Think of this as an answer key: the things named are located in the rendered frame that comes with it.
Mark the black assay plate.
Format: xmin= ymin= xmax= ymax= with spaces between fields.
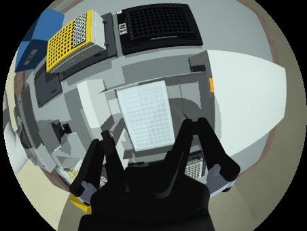
xmin=124 ymin=5 xmax=196 ymax=44

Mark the grey bench mat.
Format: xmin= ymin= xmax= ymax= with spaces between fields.
xmin=25 ymin=0 xmax=273 ymax=186

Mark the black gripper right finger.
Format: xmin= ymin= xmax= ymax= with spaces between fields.
xmin=148 ymin=106 xmax=240 ymax=198

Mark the yellow open-top bin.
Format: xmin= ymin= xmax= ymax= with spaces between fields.
xmin=69 ymin=194 xmax=92 ymax=214

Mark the blue bin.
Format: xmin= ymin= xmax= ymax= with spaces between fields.
xmin=14 ymin=7 xmax=65 ymax=73

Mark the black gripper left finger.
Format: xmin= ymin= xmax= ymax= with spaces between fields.
xmin=69 ymin=117 xmax=130 ymax=206

